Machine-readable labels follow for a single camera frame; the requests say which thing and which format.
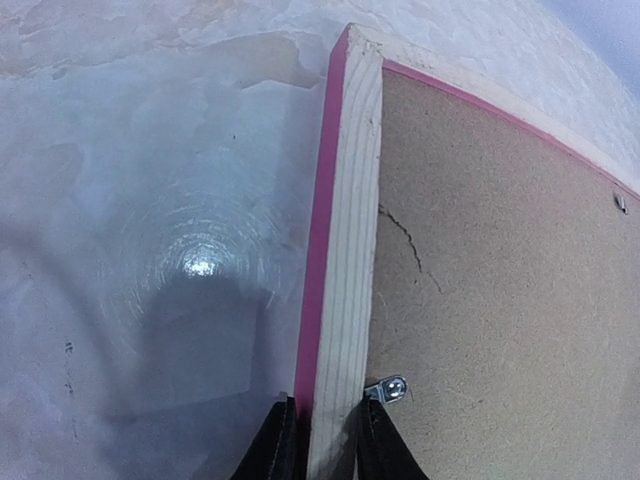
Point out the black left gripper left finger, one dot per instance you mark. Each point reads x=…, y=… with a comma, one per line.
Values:
x=273, y=451

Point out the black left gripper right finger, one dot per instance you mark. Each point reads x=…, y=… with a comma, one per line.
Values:
x=382, y=454

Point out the pink wooden picture frame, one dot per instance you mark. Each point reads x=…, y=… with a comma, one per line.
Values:
x=337, y=297

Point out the brown cardboard backing board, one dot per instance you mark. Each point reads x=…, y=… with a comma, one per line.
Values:
x=506, y=292

